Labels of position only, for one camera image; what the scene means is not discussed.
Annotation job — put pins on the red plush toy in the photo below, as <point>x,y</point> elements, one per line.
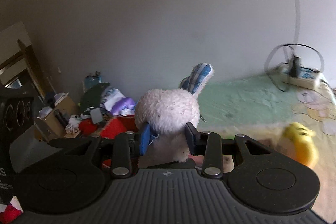
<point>87,127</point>

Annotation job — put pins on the small brown cardboard box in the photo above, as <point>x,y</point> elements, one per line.
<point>52,122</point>

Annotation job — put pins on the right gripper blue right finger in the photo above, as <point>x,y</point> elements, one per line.
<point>192,137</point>

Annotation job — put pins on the white power strip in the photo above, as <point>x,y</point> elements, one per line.
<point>307,78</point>

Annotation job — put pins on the red cardboard box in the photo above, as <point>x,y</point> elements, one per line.
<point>116,126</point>

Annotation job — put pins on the green cartoon bed sheet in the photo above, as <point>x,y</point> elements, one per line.
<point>255,107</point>

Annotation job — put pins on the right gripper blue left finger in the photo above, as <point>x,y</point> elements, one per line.
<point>147,135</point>

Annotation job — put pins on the white plush bunny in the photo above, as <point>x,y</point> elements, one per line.
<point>167,112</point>

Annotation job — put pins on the yellow tiger plush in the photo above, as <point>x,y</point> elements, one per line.
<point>301,137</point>

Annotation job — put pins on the small white frog figurine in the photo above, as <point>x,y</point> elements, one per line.
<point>73,124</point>

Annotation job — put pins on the blue bottle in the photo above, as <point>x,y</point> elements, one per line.
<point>91,81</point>

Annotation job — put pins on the black charger plug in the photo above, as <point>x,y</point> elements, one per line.
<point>294,66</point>

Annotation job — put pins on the purple tissue pack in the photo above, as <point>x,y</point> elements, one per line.
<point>118,104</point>

